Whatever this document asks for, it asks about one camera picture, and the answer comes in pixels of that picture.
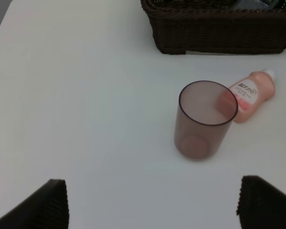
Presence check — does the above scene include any translucent purple plastic cup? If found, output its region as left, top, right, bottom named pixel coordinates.
left=174, top=81, right=238, bottom=160

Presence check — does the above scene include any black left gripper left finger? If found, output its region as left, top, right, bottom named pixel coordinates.
left=0, top=179, right=70, bottom=229

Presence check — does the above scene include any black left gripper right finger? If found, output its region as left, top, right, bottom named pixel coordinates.
left=236, top=176, right=286, bottom=229

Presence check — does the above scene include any pink lotion bottle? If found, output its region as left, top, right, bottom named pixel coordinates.
left=216, top=68, right=276, bottom=124

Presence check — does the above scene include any dark brown wicker basket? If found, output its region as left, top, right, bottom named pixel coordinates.
left=141, top=0, right=286, bottom=55

